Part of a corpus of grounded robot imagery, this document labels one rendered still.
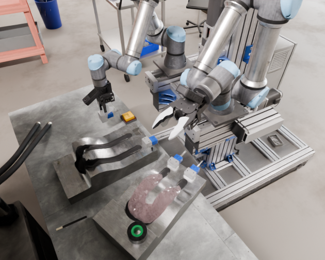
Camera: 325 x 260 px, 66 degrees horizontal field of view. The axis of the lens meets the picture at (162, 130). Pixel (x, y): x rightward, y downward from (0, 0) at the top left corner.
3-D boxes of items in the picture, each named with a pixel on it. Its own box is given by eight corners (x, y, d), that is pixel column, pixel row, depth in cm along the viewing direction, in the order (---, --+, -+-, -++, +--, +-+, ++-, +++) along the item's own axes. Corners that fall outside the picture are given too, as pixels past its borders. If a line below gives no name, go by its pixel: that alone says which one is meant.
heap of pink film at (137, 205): (157, 171, 128) (156, 161, 123) (184, 190, 121) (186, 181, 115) (120, 207, 115) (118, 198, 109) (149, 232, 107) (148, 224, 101)
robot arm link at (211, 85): (221, 82, 81) (200, 73, 85) (212, 91, 80) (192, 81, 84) (221, 98, 87) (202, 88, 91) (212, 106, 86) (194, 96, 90)
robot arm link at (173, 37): (179, 56, 154) (180, 35, 145) (160, 50, 159) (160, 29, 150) (188, 48, 161) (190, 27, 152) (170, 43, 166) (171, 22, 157)
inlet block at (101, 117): (118, 110, 154) (117, 103, 151) (122, 115, 152) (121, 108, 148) (99, 118, 149) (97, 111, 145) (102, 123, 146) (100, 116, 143)
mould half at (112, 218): (165, 160, 140) (166, 147, 133) (205, 185, 129) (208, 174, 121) (97, 228, 114) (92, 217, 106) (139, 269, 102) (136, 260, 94)
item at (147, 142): (161, 135, 145) (161, 129, 141) (166, 141, 142) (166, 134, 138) (142, 145, 140) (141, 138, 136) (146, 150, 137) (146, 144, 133)
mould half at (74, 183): (135, 131, 156) (133, 115, 146) (157, 159, 141) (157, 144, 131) (55, 168, 137) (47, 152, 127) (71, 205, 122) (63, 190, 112)
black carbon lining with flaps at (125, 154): (130, 133, 145) (128, 122, 138) (144, 151, 136) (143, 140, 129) (71, 160, 132) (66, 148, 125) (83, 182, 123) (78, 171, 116)
